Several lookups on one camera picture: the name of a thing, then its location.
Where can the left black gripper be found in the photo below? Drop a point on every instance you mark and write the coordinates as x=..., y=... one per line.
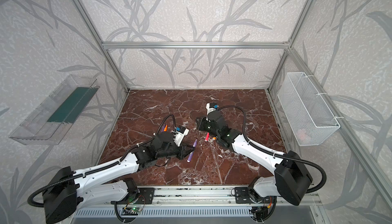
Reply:
x=178, y=149

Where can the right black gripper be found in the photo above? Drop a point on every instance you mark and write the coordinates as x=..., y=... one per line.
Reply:
x=203, y=124

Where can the red pink marker pen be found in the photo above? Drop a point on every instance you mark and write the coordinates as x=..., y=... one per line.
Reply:
x=207, y=136

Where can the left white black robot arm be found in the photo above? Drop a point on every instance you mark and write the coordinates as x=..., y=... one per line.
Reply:
x=71, y=190

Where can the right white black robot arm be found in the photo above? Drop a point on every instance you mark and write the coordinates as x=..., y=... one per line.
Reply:
x=292, y=177

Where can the green circuit board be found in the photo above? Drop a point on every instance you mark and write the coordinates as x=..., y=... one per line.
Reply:
x=131, y=211

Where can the pink object in basket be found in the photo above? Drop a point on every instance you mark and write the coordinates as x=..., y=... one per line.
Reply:
x=302, y=135

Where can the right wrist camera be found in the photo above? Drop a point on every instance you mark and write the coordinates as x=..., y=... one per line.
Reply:
x=211, y=107

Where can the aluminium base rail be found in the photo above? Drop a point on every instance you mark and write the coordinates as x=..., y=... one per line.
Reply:
x=203, y=195

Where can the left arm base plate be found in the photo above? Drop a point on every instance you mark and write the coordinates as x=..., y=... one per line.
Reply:
x=141, y=196

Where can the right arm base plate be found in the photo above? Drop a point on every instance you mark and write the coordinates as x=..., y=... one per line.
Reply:
x=246, y=195

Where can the white wire mesh basket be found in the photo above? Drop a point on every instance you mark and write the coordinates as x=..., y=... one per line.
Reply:
x=305, y=108

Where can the clear plastic wall tray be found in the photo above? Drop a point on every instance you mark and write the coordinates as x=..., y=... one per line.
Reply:
x=52, y=119

